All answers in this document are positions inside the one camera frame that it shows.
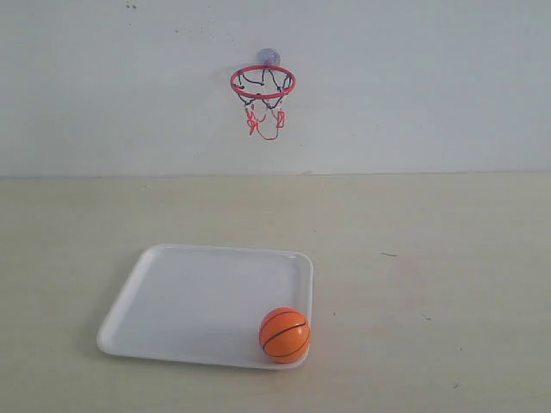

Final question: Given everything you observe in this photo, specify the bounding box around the small orange basketball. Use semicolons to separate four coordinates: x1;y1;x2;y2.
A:
258;307;311;364

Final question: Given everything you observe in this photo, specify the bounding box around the red mini basketball hoop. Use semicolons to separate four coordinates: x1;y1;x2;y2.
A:
230;64;296;141

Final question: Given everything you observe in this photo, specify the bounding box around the white plastic tray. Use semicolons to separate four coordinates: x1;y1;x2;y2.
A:
96;244;313;370

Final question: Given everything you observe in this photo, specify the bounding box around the clear suction cup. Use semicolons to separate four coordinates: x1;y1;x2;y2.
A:
257;48;281;66

